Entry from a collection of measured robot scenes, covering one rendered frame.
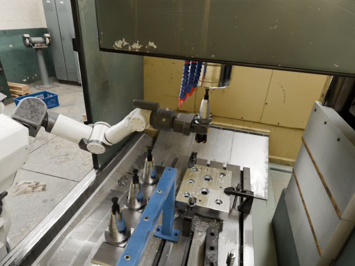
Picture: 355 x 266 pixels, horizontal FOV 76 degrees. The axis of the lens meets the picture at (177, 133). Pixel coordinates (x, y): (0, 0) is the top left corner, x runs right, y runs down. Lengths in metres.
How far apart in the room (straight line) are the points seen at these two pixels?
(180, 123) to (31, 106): 0.57
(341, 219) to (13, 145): 1.02
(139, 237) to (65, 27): 5.56
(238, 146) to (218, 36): 1.49
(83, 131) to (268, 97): 1.35
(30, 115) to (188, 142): 1.20
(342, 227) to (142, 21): 0.73
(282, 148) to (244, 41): 1.68
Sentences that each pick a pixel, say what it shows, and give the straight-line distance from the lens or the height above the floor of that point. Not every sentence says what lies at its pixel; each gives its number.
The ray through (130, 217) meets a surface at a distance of 0.66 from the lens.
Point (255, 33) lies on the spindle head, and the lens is 0.45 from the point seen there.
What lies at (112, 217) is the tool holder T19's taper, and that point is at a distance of 0.57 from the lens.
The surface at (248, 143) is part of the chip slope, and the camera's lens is 1.92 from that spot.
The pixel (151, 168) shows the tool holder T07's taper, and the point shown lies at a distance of 0.73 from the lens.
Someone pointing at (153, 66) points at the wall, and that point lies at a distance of 1.93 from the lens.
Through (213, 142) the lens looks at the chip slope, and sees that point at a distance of 1.87.
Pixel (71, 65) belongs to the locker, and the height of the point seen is 0.49.
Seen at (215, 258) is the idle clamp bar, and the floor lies 0.96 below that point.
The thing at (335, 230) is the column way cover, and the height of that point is 1.18.
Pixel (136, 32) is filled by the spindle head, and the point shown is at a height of 1.66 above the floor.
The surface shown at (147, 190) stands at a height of 1.22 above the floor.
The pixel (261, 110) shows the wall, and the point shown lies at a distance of 1.91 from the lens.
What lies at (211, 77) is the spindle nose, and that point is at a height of 1.54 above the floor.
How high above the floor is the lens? 1.70
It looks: 28 degrees down
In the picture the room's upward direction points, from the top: 4 degrees clockwise
